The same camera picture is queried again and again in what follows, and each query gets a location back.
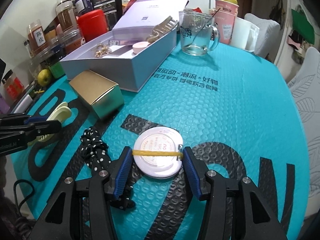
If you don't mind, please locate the cream hair clip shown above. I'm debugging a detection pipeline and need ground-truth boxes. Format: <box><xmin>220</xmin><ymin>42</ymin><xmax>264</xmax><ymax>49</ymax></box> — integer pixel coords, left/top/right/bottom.
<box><xmin>27</xmin><ymin>102</ymin><xmax>72</xmax><ymax>146</ymax></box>

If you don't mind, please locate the round pink compact with band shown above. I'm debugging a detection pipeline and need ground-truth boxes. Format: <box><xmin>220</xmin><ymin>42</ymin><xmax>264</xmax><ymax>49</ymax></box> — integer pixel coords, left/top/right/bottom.
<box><xmin>133</xmin><ymin>127</ymin><xmax>183</xmax><ymax>179</ymax></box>

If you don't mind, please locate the black polka dot scrunchie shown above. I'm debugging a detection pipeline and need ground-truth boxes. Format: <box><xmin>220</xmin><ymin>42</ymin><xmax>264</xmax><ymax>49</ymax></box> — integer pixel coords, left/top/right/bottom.
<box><xmin>80</xmin><ymin>126</ymin><xmax>111</xmax><ymax>176</ymax></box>

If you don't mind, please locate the gold rectangular box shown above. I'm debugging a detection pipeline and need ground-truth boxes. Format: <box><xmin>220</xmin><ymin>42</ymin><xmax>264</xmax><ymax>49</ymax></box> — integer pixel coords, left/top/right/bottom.
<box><xmin>69</xmin><ymin>70</ymin><xmax>124</xmax><ymax>120</ymax></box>

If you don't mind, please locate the yellow green lemon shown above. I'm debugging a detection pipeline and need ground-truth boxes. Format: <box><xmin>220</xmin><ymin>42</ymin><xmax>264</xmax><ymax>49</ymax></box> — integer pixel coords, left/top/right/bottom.
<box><xmin>37</xmin><ymin>69</ymin><xmax>52</xmax><ymax>87</ymax></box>

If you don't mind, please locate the teal bubble mailer mat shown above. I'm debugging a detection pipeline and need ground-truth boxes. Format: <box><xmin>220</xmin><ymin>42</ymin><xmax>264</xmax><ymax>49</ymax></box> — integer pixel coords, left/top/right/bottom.
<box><xmin>11</xmin><ymin>44</ymin><xmax>309</xmax><ymax>239</ymax></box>

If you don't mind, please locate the spice jar with label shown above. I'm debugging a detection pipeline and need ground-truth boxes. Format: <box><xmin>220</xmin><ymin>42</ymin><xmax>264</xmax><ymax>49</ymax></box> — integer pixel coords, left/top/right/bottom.
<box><xmin>27</xmin><ymin>20</ymin><xmax>48</xmax><ymax>55</ymax></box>

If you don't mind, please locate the orange labelled wide jar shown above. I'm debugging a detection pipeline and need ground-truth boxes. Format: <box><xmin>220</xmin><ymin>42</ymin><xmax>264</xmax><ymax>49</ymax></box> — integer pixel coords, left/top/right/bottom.
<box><xmin>61</xmin><ymin>29</ymin><xmax>86</xmax><ymax>55</ymax></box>

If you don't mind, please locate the gold beaded hair accessory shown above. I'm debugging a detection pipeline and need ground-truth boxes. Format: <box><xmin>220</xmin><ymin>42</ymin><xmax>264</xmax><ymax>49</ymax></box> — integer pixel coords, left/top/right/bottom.
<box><xmin>94</xmin><ymin>43</ymin><xmax>112</xmax><ymax>58</ymax></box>

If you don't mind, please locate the tall brown spice jar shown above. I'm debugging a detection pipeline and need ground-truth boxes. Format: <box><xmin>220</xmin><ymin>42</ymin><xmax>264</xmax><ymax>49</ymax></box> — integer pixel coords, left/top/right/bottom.
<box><xmin>56</xmin><ymin>0</ymin><xmax>78</xmax><ymax>32</ymax></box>

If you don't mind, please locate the purple small card box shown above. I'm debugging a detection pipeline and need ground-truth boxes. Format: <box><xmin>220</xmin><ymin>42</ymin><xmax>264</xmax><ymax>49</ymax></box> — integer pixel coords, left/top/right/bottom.
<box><xmin>108</xmin><ymin>40</ymin><xmax>140</xmax><ymax>46</ymax></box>

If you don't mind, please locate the red cylindrical canister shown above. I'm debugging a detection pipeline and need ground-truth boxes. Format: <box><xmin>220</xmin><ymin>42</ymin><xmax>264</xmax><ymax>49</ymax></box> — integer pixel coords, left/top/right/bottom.
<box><xmin>77</xmin><ymin>9</ymin><xmax>108</xmax><ymax>42</ymax></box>

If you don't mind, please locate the metal spoon in mug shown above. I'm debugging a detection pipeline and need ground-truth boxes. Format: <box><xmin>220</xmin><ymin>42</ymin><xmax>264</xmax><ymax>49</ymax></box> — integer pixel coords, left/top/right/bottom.
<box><xmin>192</xmin><ymin>9</ymin><xmax>220</xmax><ymax>52</ymax></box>

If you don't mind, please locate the pink round soap case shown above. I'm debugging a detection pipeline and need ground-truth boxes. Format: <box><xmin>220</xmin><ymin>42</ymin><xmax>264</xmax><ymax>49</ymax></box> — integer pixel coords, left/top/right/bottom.
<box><xmin>132</xmin><ymin>41</ymin><xmax>150</xmax><ymax>54</ymax></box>

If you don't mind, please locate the lavender gift box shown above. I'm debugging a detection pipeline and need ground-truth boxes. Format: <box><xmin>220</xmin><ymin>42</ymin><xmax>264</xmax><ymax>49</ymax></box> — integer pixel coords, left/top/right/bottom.
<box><xmin>61</xmin><ymin>0</ymin><xmax>188</xmax><ymax>92</ymax></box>

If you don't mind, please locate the purple lidded jar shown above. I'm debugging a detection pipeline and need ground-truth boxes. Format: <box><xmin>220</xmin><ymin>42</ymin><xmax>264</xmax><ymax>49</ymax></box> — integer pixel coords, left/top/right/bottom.
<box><xmin>73</xmin><ymin>0</ymin><xmax>93</xmax><ymax>17</ymax></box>

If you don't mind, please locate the glass mug with cartoon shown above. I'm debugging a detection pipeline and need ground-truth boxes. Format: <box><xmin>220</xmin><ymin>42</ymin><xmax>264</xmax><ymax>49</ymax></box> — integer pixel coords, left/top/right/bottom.
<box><xmin>179</xmin><ymin>10</ymin><xmax>220</xmax><ymax>56</ymax></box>

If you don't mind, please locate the beige claw hair clip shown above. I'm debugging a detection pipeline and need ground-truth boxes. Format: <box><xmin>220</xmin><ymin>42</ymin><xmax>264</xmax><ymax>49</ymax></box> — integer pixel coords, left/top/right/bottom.
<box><xmin>146</xmin><ymin>16</ymin><xmax>178</xmax><ymax>43</ymax></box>

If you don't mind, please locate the black snack pouch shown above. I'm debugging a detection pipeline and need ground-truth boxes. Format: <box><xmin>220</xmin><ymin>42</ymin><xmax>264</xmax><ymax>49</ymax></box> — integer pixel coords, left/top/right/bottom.
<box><xmin>91</xmin><ymin>0</ymin><xmax>123</xmax><ymax>30</ymax></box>

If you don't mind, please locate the white paper towel roll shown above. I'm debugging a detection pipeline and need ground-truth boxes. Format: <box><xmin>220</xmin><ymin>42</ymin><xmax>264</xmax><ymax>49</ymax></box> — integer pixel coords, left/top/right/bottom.
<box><xmin>229</xmin><ymin>17</ymin><xmax>260</xmax><ymax>52</ymax></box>

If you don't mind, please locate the grey quilted chair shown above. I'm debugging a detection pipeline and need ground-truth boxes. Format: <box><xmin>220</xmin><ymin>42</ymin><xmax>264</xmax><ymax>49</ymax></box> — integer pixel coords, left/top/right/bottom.
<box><xmin>244</xmin><ymin>13</ymin><xmax>319</xmax><ymax>207</ymax></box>

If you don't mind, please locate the green hanging bag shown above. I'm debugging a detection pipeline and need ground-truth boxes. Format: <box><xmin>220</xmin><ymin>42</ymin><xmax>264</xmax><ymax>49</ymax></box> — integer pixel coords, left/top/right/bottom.
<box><xmin>291</xmin><ymin>9</ymin><xmax>315</xmax><ymax>44</ymax></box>

